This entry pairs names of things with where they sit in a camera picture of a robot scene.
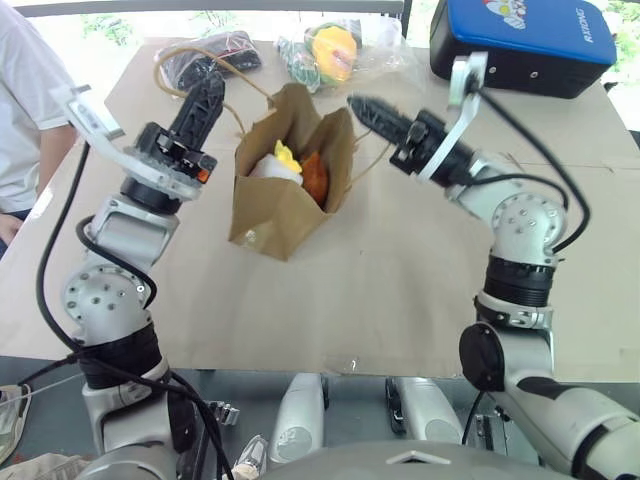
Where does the black item in plastic bag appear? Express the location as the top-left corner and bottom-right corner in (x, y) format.
(156, 29), (264, 95)

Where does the silver robot right leg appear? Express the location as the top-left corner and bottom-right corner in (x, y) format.
(385, 376), (465, 445)

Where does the white and yellow plush toy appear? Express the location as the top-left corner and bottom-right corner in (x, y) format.
(248, 139), (306, 187)

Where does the blue and black case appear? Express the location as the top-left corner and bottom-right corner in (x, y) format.
(428, 0), (618, 100)

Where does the grey window frame bar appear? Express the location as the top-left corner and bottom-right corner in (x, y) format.
(22, 0), (407, 20)

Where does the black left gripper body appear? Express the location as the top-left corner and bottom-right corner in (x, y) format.
(133, 122), (220, 185)

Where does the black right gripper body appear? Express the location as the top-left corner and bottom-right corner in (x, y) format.
(388, 109), (450, 177)

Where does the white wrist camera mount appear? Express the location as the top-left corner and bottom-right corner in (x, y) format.
(413, 50), (489, 184)
(48, 85), (205, 201)

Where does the person in white shirt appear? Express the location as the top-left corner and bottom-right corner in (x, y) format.
(0, 0), (79, 247)

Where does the yellow green plush in plastic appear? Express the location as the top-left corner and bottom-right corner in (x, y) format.
(273, 20), (427, 97)

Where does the orange plush toy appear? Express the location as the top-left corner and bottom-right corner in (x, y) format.
(298, 151), (330, 210)

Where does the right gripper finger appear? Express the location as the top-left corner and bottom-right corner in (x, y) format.
(347, 93), (420, 133)
(354, 112), (410, 148)

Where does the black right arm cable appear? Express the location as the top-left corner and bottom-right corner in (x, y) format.
(477, 87), (592, 254)

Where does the brown paper bag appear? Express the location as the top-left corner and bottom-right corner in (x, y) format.
(153, 46), (397, 262)

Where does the silver robot torso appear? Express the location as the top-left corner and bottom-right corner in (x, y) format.
(74, 438), (554, 480)

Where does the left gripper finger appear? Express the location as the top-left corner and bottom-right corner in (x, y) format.
(187, 73), (227, 155)
(172, 78), (210, 146)

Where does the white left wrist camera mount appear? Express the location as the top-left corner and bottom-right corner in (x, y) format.
(48, 85), (205, 201)

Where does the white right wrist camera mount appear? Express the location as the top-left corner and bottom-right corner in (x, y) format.
(413, 50), (489, 184)

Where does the silver robot leg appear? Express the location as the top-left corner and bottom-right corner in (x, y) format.
(385, 376), (465, 445)
(268, 372), (330, 465)

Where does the brown paper table cover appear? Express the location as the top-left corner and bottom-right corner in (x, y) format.
(0, 37), (640, 384)

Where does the silver robot left leg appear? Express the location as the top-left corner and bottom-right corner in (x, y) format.
(268, 372), (330, 465)

